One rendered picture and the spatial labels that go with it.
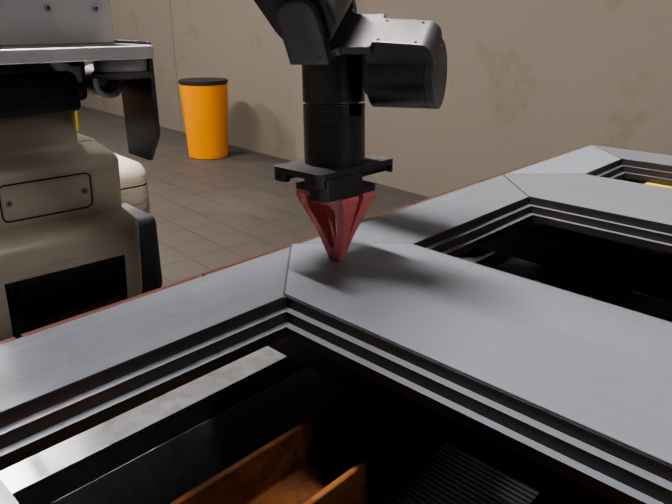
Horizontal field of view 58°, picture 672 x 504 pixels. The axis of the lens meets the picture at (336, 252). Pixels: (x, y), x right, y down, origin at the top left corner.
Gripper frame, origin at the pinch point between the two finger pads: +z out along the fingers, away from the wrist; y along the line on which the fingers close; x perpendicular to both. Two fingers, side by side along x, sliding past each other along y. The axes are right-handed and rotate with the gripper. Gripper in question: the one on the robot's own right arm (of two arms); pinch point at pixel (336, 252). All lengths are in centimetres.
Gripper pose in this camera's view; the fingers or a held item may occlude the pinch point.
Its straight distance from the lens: 61.0
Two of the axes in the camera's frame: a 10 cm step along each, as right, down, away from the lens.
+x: -7.2, -2.3, 6.6
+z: 0.1, 9.4, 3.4
